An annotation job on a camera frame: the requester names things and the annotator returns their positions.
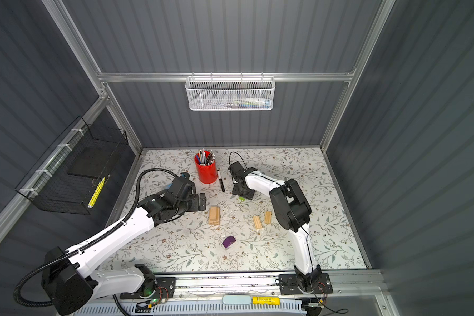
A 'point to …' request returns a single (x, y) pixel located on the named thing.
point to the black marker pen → (220, 180)
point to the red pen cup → (207, 167)
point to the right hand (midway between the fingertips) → (242, 194)
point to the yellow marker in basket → (99, 187)
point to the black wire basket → (69, 177)
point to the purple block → (228, 241)
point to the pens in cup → (205, 157)
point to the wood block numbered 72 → (210, 221)
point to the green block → (241, 198)
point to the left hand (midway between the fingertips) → (197, 199)
